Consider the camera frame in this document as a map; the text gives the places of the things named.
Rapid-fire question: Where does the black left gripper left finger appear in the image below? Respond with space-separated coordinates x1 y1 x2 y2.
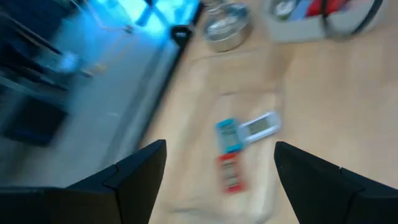
66 139 167 224

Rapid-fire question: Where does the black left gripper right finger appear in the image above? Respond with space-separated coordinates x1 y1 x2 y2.
274 141 398 224

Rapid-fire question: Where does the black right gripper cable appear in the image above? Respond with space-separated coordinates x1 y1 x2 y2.
320 0 385 40

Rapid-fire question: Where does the red USB wall charger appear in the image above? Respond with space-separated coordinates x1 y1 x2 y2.
306 0 326 18
326 0 348 12

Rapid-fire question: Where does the black aluminium table frame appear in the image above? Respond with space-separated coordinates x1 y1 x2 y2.
99 0 206 175

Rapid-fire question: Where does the white plastic bin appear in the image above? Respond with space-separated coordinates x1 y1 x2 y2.
262 0 386 44

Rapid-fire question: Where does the silver table lamp white shade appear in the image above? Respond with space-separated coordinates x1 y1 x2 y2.
201 0 252 53

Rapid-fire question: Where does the lavender USB wall charger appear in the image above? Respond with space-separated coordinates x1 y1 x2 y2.
292 0 312 21

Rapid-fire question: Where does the red rectangular tray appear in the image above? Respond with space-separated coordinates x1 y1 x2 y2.
216 151 248 194

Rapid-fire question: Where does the clear plastic bin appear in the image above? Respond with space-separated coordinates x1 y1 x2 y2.
169 88 285 223

